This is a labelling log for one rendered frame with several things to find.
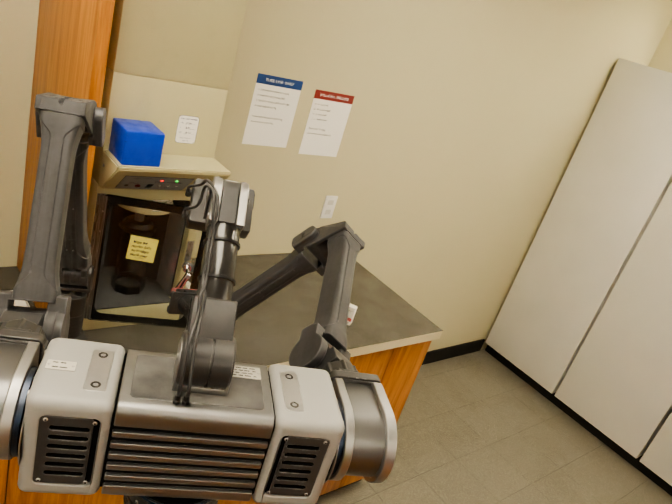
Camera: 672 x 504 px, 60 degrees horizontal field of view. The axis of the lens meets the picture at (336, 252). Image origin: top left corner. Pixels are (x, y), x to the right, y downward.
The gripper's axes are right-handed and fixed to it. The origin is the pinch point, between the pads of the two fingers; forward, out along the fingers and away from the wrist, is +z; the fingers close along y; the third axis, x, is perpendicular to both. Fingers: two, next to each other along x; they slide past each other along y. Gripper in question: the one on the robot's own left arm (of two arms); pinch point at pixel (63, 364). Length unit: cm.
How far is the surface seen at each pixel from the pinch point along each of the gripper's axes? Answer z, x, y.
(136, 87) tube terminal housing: -59, -20, 33
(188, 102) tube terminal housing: -57, -35, 33
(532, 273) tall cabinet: 34, -325, 65
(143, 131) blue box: -50, -19, 23
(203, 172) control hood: -41, -37, 22
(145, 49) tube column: -68, -21, 33
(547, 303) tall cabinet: 47, -325, 46
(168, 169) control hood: -41, -27, 22
